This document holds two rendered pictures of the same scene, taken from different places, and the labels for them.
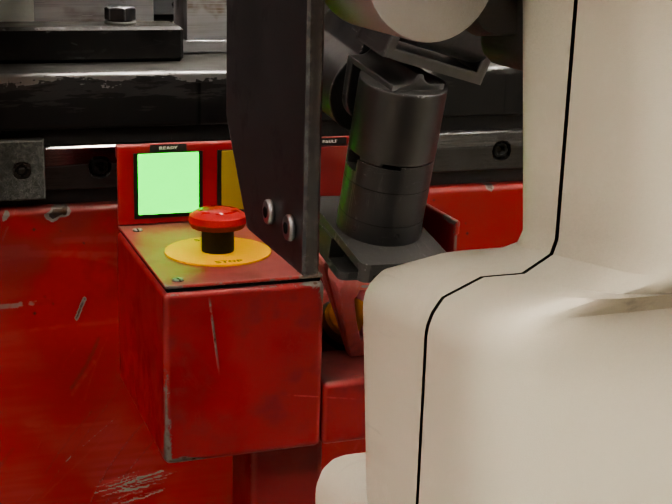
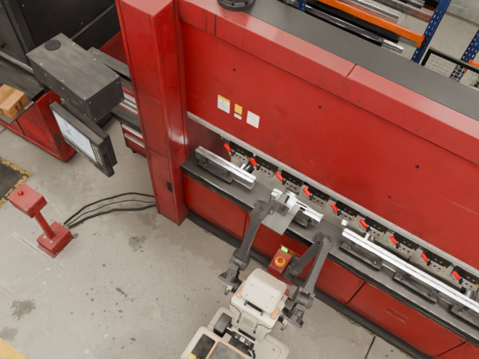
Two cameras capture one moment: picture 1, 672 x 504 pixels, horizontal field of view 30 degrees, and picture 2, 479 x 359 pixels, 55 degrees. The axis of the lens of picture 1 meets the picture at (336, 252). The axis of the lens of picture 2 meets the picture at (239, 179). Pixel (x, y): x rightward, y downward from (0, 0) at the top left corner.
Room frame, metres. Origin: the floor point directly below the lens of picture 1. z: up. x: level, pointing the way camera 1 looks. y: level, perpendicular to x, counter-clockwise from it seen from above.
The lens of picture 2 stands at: (-0.29, -0.61, 3.79)
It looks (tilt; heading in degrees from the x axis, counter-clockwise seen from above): 58 degrees down; 47
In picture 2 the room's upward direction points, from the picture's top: 6 degrees clockwise
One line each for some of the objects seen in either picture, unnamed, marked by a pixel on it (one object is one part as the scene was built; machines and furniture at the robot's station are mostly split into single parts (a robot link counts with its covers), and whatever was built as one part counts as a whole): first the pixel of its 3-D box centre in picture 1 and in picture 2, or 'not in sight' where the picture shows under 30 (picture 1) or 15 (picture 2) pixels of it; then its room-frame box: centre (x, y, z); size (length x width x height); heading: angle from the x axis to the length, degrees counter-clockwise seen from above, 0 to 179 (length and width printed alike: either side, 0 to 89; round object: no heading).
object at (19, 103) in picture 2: not in sight; (5, 100); (-0.12, 2.27, 1.04); 0.30 x 0.26 x 0.12; 111
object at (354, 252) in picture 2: not in sight; (361, 256); (1.25, -0.25, 0.89); 0.30 x 0.05 x 0.03; 109
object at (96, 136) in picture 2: not in sight; (87, 137); (0.14, 1.30, 1.42); 0.45 x 0.12 x 0.36; 102
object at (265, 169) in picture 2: not in sight; (266, 162); (1.03, 0.55, 1.26); 0.15 x 0.09 x 0.17; 109
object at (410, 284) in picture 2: not in sight; (415, 287); (1.39, -0.62, 0.89); 0.30 x 0.05 x 0.03; 109
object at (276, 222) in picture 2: not in sight; (279, 214); (0.97, 0.29, 1.00); 0.26 x 0.18 x 0.01; 19
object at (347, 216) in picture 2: not in sight; (347, 207); (1.23, -0.01, 1.26); 0.15 x 0.09 x 0.17; 109
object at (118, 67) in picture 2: not in sight; (104, 74); (0.42, 1.48, 1.67); 0.40 x 0.24 x 0.07; 109
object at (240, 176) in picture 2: not in sight; (224, 167); (0.92, 0.86, 0.92); 0.50 x 0.06 x 0.10; 109
